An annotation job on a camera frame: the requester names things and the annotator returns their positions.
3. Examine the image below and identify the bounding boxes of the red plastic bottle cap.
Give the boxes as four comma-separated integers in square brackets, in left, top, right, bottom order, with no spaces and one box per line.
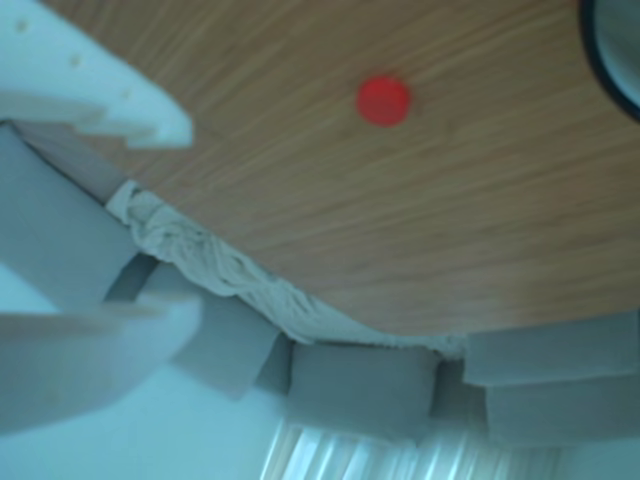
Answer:
[355,74,412,129]

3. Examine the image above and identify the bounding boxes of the white knitted blanket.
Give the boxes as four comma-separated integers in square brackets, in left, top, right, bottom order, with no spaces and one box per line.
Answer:
[106,179,469,362]

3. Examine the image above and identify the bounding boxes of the grey fabric sofa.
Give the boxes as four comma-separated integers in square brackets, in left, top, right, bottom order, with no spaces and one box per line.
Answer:
[0,119,640,446]

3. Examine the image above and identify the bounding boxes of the white mug with black rim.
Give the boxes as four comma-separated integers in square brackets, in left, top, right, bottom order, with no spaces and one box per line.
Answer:
[578,0,640,121]

